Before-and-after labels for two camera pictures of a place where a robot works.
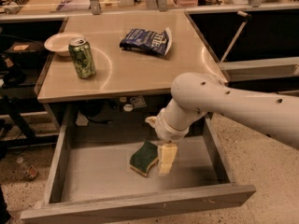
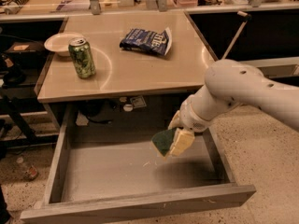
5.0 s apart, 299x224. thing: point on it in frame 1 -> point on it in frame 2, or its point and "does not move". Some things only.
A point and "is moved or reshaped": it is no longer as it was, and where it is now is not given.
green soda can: [80, 52] does not move
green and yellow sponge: [144, 158] is moved or reshaped
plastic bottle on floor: [29, 173] does not move
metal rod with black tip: [247, 18] does not move
